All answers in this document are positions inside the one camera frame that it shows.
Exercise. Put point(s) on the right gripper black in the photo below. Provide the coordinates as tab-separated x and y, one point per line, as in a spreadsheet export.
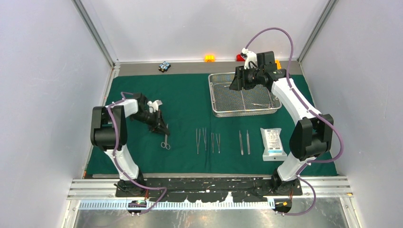
238	83

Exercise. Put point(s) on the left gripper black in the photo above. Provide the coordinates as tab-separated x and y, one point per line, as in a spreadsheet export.
158	124

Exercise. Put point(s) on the steel scissors blade pair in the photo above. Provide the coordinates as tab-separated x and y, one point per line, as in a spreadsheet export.
165	143

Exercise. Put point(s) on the metal mesh tray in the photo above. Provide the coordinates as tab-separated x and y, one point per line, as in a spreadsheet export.
230	103

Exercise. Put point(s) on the long steel forceps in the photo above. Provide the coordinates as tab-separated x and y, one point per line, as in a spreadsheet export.
198	136

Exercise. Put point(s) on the green surgical cloth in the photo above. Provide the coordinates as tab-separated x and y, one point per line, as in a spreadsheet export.
187	107

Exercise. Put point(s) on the steel spatula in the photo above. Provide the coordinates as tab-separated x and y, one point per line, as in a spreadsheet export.
204	130

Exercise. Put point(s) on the steel scalpel handle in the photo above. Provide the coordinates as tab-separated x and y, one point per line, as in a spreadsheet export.
248	142
241	143

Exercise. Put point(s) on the thin steel tweezers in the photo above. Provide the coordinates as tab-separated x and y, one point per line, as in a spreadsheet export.
218	140

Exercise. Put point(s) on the white paper packet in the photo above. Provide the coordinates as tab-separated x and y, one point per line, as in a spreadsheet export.
273	148

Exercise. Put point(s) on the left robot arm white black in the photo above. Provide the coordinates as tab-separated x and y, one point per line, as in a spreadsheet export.
109	133

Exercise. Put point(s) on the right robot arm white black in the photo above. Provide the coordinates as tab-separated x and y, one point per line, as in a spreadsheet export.
313	132

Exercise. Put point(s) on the surgical scissors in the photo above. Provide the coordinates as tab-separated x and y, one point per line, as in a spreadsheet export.
264	105

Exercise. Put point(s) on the red toy brick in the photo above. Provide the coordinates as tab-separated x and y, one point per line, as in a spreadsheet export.
240	58

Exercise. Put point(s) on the orange toy brick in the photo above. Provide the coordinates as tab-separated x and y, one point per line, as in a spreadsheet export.
209	58

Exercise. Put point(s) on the yellow toy block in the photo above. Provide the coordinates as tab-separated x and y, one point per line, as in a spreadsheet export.
278	64

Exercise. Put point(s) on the small blue black toy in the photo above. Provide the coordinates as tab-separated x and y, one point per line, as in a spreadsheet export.
164	66

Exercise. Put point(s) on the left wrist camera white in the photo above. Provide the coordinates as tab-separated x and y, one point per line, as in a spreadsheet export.
154	106

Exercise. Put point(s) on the aluminium frame rail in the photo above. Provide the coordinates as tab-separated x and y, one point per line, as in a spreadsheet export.
95	189

